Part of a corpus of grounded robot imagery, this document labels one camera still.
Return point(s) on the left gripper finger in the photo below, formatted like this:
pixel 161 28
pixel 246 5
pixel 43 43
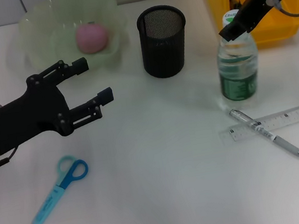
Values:
pixel 105 96
pixel 79 65

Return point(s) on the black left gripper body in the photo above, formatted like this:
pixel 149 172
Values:
pixel 23 120

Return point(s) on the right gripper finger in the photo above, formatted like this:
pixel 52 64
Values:
pixel 233 29

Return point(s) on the green plastic wrapper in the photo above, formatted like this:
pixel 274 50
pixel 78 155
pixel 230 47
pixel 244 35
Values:
pixel 234 2

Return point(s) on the pink peach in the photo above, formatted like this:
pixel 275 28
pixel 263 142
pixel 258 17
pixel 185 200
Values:
pixel 91 38

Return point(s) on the clear green-label water bottle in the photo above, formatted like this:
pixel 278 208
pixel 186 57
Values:
pixel 238 81

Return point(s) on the green translucent fruit bowl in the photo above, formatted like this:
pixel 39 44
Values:
pixel 50 42

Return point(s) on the black mesh pen holder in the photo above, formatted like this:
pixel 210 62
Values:
pixel 163 53

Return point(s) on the blue sheathed scissors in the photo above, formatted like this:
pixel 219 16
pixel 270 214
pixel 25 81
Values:
pixel 50 201

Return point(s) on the clear grey ballpoint pen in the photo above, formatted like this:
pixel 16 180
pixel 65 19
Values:
pixel 260 128

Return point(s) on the transparent plastic ruler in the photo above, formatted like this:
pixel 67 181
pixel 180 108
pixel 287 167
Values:
pixel 289 117

